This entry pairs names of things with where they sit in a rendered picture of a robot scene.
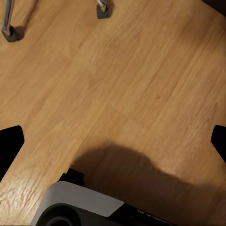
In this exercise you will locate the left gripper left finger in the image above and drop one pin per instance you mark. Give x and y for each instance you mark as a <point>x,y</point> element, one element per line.
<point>11,142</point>

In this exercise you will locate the swivel chair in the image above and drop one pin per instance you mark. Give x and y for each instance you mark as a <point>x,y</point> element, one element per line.
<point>10,33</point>

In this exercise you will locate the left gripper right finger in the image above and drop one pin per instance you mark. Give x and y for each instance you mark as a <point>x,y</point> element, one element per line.
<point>218,139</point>

